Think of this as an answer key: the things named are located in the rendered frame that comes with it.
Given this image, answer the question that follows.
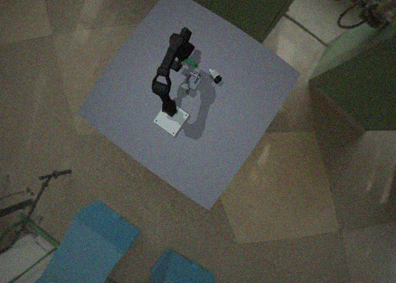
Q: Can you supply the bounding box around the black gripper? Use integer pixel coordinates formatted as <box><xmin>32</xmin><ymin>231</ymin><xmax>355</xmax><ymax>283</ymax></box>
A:
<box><xmin>171</xmin><ymin>42</ymin><xmax>194</xmax><ymax>72</ymax></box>

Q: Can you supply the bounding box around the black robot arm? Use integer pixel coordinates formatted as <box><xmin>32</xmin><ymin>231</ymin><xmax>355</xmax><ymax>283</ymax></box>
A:
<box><xmin>152</xmin><ymin>27</ymin><xmax>192</xmax><ymax>117</ymax></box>

